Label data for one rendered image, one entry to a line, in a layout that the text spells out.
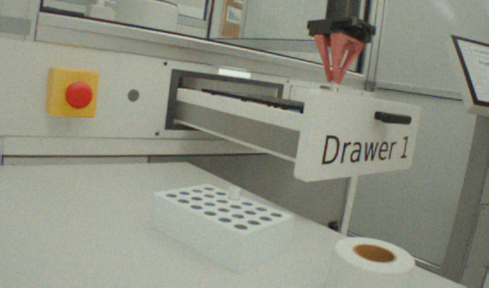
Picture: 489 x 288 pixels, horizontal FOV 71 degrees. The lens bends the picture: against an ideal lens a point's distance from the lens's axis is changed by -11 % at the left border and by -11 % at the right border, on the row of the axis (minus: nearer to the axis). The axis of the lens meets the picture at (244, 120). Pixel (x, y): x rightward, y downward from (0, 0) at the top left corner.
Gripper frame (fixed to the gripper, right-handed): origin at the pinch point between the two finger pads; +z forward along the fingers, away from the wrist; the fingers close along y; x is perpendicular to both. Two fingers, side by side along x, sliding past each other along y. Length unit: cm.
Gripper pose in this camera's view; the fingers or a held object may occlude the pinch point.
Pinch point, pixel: (334, 78)
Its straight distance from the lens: 64.0
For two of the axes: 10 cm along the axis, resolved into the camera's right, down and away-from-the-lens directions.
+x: 7.8, 1.0, 6.2
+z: -1.5, 9.9, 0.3
